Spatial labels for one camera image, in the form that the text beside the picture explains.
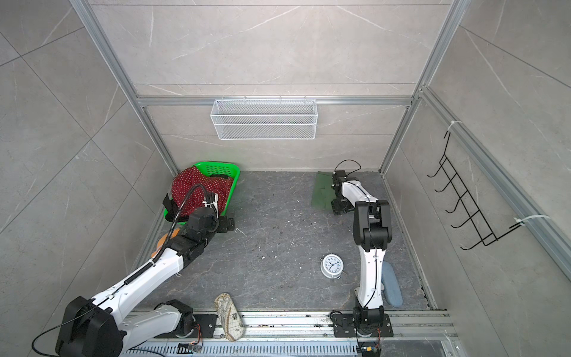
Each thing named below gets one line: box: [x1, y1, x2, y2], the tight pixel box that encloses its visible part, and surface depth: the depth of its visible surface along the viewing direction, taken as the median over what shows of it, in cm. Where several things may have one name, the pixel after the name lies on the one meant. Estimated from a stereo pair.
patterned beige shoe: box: [214, 292, 245, 342], surface depth 74 cm
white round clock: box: [319, 253, 345, 280], surface depth 85 cm
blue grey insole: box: [381, 261, 403, 308], surface depth 80 cm
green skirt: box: [311, 171, 337, 212], surface depth 110 cm
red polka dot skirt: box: [171, 165, 234, 218], surface depth 106 cm
